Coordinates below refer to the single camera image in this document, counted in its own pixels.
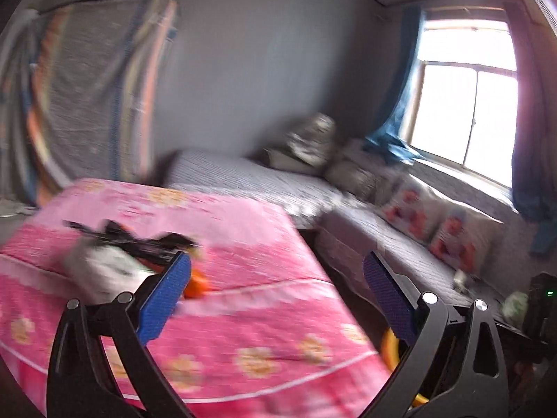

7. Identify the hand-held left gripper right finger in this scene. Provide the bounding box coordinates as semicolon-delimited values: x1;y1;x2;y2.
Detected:
363;250;510;418

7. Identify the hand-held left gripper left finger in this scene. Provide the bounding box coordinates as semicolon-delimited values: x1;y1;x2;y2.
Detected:
47;250;194;418

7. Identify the orange peel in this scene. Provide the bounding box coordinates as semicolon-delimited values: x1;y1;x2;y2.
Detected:
183;265;214;301

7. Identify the yellow rim trash bin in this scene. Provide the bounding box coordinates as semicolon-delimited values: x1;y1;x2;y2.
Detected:
378;326;433;408

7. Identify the black cable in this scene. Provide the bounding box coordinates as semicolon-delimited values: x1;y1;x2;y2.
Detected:
63;220;131;245

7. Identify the baby print cushion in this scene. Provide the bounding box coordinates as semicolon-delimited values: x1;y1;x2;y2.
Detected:
429;202;505;273
381;174;449;247

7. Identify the pink floral bedspread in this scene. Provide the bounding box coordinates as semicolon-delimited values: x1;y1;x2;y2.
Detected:
0;178;392;418

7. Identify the grey square cushion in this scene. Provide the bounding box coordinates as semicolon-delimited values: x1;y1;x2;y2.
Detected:
324;157;379;201

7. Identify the grey quilted corner sofa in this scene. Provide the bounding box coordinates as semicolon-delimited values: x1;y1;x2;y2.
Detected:
167;148;557;340

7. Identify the dark curtain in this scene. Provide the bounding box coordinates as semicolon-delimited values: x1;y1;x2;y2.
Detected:
507;0;557;255

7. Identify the grey bolster pillow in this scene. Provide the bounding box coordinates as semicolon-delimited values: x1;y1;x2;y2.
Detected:
263;146;325;175

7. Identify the tiger plush in plastic bag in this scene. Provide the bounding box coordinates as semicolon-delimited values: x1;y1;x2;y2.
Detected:
285;112;338;170

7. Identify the window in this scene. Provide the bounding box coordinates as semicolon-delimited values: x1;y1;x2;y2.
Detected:
402;6;523;188

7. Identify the blue curtain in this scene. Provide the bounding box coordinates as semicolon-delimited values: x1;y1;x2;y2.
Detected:
363;4;429;166

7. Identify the striped cloth over wardrobe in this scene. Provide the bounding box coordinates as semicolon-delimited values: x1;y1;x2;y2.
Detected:
26;0;180;207

